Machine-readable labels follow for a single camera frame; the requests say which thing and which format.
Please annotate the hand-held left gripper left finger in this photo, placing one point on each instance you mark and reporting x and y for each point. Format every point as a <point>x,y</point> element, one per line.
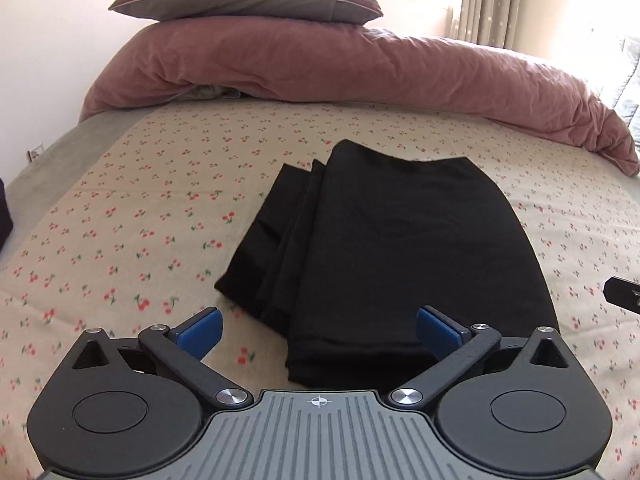
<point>202,332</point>

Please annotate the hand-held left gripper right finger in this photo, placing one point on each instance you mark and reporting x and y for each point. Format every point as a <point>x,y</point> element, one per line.
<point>436,332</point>

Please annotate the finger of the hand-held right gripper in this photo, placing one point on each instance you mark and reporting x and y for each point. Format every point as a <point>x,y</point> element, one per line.
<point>622,296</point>

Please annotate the black pants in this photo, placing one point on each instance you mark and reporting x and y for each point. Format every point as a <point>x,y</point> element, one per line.
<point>400,250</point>

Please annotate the cherry print bed sheet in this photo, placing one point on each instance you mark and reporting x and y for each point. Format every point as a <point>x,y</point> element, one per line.
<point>150,200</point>

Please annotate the grey quilted cushion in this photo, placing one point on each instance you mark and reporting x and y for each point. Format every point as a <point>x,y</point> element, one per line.
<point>625,85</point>

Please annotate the dark cloth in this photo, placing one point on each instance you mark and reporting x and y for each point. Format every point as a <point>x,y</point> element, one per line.
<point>5,215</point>

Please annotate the grey mattress cover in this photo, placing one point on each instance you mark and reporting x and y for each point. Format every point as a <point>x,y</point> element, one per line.
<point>55,147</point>

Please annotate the grey cloth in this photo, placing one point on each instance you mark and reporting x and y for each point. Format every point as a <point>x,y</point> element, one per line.
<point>215,92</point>

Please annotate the pink duvet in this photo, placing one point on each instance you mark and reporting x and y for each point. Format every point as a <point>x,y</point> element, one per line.
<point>350,65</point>

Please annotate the star print curtain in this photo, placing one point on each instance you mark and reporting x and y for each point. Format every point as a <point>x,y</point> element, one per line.
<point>492,0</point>

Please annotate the wall outlet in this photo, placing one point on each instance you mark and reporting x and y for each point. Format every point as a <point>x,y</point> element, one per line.
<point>36,152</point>

